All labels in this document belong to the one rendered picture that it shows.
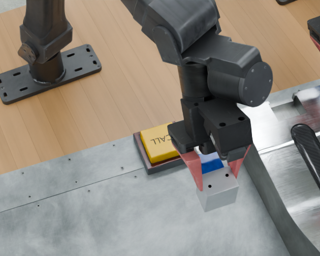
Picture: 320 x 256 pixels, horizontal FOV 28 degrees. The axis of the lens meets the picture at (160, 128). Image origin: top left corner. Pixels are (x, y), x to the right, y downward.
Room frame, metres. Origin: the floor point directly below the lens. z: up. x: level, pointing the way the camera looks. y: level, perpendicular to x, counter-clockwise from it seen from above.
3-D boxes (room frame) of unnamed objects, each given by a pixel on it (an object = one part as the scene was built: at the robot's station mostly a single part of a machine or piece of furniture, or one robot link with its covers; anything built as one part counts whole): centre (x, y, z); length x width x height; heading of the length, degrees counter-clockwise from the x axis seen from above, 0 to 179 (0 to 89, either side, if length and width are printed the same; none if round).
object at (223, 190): (0.49, -0.07, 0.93); 0.13 x 0.05 x 0.05; 20
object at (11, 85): (0.77, 0.21, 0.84); 0.20 x 0.07 x 0.08; 115
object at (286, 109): (0.63, -0.21, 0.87); 0.05 x 0.05 x 0.04; 20
